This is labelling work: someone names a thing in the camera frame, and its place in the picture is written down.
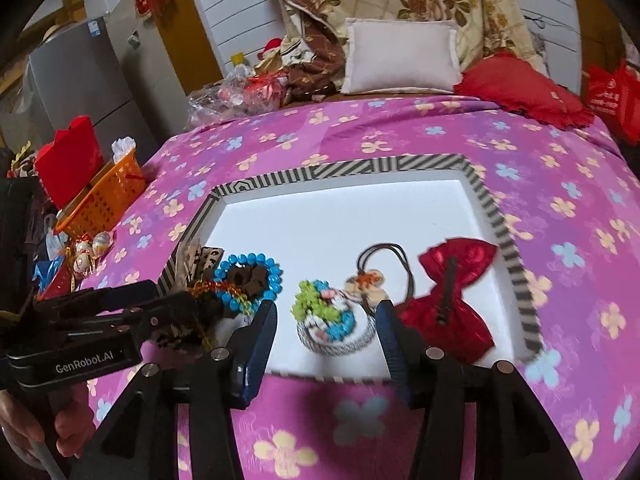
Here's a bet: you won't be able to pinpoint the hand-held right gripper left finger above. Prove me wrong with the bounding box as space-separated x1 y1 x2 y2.
70 300 279 480

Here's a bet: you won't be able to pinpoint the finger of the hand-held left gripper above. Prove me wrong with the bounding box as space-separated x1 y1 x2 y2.
100 291 206 343
32 280 160 313

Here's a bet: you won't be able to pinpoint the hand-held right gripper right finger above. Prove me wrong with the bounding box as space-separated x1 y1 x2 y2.
375 299 583 480

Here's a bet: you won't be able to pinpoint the silver rope bracelet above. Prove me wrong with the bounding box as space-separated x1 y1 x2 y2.
296 305 377 357

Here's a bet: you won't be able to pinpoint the orange bead bracelet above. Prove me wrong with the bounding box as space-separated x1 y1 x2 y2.
187 280 258 318

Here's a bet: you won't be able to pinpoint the leopard mesh hair bow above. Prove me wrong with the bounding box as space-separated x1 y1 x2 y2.
150 245 226 351

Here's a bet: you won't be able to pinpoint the brown scrunchie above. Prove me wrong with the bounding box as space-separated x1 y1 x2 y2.
222 265 268 318

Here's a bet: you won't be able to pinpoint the green and blue flower hairband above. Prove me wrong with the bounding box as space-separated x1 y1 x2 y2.
292 280 358 343

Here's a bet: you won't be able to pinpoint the brown hair tie with charm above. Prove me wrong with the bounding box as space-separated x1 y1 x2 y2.
356 242 416 318

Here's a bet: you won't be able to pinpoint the blue bead bracelet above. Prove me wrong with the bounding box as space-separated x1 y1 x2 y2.
214 252 285 316

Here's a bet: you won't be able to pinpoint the striped shallow box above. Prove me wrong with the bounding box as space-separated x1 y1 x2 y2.
157 156 543 386

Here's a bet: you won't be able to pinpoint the person's left hand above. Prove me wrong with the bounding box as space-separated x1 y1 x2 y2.
0 387 98 468

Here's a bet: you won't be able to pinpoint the black scrunchie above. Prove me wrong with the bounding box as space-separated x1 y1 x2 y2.
185 290 233 326

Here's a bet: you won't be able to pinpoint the orange plastic basket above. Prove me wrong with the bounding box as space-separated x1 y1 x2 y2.
54 152 148 241

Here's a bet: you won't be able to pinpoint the red satin hair bow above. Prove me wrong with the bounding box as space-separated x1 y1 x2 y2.
397 239 500 363

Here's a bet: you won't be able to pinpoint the red paper bag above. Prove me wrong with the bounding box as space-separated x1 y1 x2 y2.
34 116 106 211

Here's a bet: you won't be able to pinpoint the white tissue paper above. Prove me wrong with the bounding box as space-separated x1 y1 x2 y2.
111 137 138 163

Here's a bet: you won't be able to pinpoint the clear plastic bags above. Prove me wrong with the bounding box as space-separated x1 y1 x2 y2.
187 67 251 128

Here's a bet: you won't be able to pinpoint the grey refrigerator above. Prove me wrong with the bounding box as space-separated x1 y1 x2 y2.
27 15 161 171

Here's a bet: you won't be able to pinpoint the pink floral bedsheet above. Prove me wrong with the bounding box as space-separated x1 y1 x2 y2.
80 92 640 480

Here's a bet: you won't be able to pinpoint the red snack packaging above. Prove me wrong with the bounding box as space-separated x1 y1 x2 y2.
242 72 291 111

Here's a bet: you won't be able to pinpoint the red plush toy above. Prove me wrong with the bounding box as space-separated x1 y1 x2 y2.
257 37 283 63

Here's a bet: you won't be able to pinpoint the brown patterned quilt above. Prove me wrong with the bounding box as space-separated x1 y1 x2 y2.
237 0 351 103

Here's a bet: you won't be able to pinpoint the beige pillow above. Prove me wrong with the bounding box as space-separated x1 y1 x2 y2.
341 17 463 95

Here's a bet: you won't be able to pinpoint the red cushion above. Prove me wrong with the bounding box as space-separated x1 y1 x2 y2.
454 51 596 128

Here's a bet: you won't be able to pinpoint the red shopping bag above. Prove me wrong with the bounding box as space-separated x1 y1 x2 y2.
585 60 640 146

